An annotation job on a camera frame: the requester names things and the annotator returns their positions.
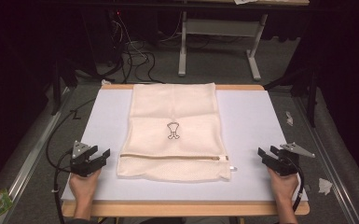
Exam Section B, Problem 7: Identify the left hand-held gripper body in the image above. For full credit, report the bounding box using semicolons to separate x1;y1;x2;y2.
70;140;103;178

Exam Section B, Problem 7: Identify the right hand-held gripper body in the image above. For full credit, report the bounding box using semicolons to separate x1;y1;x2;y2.
273;142;316;177

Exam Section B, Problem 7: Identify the cream mesh laundry bag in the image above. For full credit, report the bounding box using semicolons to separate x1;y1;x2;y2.
116;82;233;183

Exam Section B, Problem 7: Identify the person's left hand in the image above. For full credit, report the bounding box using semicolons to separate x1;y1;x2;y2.
68;169;103;203

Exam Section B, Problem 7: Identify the person's right hand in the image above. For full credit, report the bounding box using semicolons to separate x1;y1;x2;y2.
267;167;299;203

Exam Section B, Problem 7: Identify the small crumpled paper scrap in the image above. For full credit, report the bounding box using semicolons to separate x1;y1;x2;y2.
285;110;295;127

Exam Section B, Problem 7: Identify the white table mat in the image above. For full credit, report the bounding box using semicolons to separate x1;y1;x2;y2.
61;88;309;203

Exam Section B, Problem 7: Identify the large crumpled paper scrap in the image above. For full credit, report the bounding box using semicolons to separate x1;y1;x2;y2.
318;177;334;197

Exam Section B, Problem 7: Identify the black metal stand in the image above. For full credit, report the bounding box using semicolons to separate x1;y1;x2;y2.
263;67;320;129
50;58;79;117

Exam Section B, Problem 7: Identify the wooden table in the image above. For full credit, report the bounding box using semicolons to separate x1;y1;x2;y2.
61;83;311;218

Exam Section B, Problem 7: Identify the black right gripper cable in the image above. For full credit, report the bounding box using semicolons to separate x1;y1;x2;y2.
291;157;306;213

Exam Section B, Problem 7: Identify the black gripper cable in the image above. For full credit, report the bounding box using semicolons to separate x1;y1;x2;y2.
291;157;306;213
45;97;97;224

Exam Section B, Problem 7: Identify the metal floor rail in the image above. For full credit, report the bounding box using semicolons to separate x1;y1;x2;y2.
293;95;359;224
0;86;73;224

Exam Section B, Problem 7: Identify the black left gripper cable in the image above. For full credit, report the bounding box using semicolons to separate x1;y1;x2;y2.
45;97;97;224

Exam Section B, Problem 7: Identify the tangle of black floor cables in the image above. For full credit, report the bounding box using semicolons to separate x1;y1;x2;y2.
104;11;169;85

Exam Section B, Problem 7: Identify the white metal desk frame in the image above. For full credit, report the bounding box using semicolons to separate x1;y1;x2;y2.
177;10;269;81

